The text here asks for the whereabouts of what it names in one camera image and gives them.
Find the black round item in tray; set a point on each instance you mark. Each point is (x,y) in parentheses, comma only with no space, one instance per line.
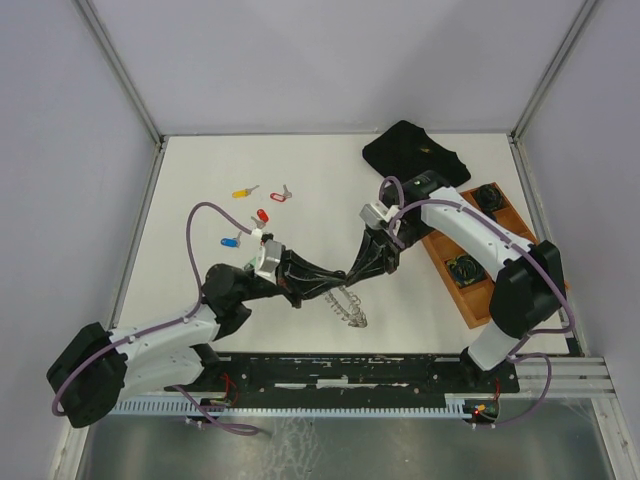
(489,198)

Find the white slotted cable duct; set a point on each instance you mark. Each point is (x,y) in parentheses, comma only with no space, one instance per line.
(312,402)

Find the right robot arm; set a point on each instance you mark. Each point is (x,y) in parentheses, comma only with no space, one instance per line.
(492,347)

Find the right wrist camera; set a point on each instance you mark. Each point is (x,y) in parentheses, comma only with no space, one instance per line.
(377,216)

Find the yellow tagged key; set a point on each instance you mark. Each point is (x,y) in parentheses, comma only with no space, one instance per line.
(245,192)

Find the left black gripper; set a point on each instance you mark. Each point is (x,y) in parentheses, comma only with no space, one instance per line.
(292,282)

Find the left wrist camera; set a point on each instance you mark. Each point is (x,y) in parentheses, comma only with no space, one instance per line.
(270,257)

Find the wooden compartment tray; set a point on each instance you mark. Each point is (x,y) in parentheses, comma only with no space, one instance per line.
(491,263)

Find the solid red tagged key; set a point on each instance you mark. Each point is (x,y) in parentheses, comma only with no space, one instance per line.
(260,218)

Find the blue tagged key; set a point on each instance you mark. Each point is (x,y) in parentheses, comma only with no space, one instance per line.
(232,242)

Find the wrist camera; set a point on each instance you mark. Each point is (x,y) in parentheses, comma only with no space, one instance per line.
(270,257)
(377,216)

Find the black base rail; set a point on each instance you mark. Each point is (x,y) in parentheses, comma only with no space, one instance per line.
(237,373)

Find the black folded cloth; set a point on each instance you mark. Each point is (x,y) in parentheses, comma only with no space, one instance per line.
(406,150)

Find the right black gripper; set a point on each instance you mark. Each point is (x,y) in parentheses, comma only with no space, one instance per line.
(378,254)

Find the metal disc with keyrings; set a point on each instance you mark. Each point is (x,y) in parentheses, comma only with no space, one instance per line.
(347,306)

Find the patterned item in tray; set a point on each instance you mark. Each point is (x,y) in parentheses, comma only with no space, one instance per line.
(465,271)

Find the red open tagged key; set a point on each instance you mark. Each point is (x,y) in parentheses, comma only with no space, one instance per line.
(282,196)

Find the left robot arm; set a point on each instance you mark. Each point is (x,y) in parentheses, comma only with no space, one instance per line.
(100,367)

